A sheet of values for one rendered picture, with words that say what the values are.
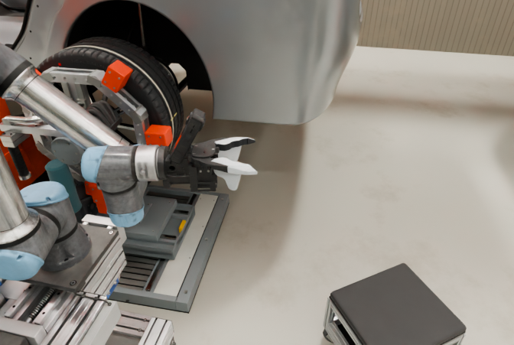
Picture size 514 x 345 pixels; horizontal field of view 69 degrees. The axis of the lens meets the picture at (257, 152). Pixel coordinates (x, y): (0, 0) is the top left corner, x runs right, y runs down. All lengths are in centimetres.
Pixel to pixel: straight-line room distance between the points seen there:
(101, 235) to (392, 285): 116
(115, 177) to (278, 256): 153
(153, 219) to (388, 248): 136
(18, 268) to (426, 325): 136
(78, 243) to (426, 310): 129
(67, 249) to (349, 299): 106
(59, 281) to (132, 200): 42
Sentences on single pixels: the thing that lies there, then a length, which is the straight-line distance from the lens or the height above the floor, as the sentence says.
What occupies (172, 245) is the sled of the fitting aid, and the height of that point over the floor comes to 15.
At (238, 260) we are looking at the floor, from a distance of 219.
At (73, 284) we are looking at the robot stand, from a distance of 117.
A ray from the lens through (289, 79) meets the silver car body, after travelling 178.
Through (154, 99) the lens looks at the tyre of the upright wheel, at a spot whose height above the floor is 99.
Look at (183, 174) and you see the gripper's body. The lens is 80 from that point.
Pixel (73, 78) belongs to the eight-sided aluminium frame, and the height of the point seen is 110.
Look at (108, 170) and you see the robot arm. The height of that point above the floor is 123.
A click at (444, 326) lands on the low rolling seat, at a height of 34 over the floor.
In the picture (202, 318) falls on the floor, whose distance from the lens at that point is 200.
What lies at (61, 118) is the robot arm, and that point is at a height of 128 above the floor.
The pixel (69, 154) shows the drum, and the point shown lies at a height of 84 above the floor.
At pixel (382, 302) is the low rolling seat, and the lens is 169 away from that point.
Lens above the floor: 166
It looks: 33 degrees down
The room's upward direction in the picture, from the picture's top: straight up
